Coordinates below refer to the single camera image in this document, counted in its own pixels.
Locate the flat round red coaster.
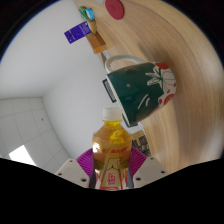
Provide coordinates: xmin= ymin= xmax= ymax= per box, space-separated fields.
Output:
xmin=104 ymin=0 xmax=126 ymax=21

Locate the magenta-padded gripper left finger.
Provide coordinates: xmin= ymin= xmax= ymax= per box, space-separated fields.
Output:
xmin=54 ymin=148 xmax=97 ymax=190

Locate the purple rectangular box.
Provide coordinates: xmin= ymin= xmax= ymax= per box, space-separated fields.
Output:
xmin=63 ymin=21 xmax=93 ymax=45

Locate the beige printed box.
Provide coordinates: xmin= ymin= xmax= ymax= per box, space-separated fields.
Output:
xmin=130 ymin=129 xmax=152 ymax=158

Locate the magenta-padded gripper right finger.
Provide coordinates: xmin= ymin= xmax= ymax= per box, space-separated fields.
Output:
xmin=126 ymin=146 xmax=170 ymax=189

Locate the green and blue small toy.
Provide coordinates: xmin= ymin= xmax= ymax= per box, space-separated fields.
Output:
xmin=78 ymin=5 xmax=98 ymax=35

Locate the bright ceiling light panel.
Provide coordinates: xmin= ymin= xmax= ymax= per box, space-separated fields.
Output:
xmin=8 ymin=144 xmax=37 ymax=167

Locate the yellow tea drink bottle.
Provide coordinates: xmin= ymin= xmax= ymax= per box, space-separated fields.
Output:
xmin=91 ymin=107 xmax=133 ymax=192

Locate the green floral ceramic mug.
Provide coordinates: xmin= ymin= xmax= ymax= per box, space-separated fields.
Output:
xmin=104 ymin=54 xmax=178 ymax=128

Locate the orange wooden block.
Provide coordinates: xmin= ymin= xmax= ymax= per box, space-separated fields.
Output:
xmin=85 ymin=31 xmax=108 ymax=55

